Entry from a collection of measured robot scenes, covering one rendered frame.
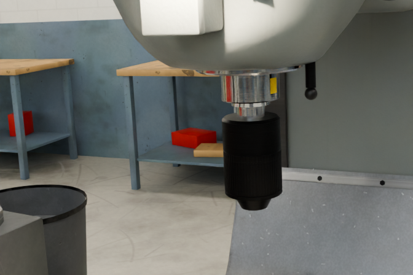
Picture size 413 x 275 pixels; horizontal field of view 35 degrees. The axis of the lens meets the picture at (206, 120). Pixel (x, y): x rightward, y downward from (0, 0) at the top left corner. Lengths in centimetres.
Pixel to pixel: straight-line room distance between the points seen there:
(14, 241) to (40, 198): 211
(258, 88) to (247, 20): 9
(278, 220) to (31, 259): 37
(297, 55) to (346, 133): 45
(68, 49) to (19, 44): 54
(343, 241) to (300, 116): 18
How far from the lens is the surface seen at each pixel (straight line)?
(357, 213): 89
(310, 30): 44
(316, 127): 90
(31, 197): 279
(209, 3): 40
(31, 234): 69
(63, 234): 241
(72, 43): 581
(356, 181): 90
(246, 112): 51
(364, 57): 87
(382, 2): 59
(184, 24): 39
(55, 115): 604
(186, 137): 493
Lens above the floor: 136
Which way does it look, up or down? 11 degrees down
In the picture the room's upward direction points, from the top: 3 degrees counter-clockwise
